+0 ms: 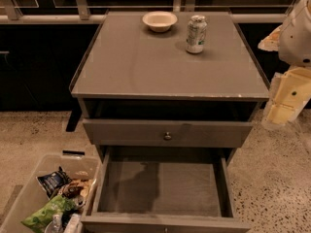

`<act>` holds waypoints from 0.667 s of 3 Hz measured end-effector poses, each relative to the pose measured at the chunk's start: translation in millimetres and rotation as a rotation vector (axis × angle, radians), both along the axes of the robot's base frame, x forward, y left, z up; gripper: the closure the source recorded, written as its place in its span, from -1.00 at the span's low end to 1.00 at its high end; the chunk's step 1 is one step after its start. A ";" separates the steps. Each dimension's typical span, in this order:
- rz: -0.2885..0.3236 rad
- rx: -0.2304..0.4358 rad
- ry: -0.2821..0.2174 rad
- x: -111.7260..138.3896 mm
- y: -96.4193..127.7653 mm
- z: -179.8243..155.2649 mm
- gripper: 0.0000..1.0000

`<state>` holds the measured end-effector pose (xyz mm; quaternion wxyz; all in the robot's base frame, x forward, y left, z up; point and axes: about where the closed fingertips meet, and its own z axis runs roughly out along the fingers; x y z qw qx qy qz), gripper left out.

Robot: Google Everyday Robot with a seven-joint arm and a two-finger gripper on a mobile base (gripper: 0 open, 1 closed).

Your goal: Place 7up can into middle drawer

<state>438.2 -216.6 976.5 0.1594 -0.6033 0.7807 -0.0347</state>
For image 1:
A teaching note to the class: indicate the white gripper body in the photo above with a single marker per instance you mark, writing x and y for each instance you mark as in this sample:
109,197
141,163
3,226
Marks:
297,39

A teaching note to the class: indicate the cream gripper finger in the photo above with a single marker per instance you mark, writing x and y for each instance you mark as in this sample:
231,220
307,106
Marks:
271,42
288,95

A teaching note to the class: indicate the green white 7up can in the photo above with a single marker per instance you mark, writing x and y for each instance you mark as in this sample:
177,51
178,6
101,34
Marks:
196,33

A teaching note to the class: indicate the grey drawer cabinet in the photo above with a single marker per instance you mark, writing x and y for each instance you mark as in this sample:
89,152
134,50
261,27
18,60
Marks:
132,73

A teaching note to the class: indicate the round metal drawer knob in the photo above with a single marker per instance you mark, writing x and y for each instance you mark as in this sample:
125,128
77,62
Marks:
167,136

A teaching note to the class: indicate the open grey middle drawer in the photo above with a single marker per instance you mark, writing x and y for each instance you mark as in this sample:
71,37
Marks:
162,190

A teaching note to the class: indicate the grey top drawer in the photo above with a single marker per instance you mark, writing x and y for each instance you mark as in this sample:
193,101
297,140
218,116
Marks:
194,134

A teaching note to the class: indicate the white paper bowl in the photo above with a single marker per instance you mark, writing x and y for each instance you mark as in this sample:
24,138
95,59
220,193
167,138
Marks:
159,21

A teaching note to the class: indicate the clear plastic storage bin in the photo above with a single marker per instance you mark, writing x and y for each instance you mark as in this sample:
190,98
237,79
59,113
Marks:
32,197

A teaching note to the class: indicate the brown snack packet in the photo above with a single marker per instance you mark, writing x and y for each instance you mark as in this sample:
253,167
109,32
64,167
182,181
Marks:
77,187

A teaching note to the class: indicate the metal window railing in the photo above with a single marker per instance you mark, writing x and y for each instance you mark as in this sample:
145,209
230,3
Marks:
64,11

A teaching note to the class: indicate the dark blue snack bag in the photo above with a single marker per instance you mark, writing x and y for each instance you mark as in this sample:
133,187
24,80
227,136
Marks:
54,181

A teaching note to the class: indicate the clear plastic bottle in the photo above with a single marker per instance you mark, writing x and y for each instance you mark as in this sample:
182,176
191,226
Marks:
56,225

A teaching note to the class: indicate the green snack bag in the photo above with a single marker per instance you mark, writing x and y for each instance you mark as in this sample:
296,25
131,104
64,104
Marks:
39,220

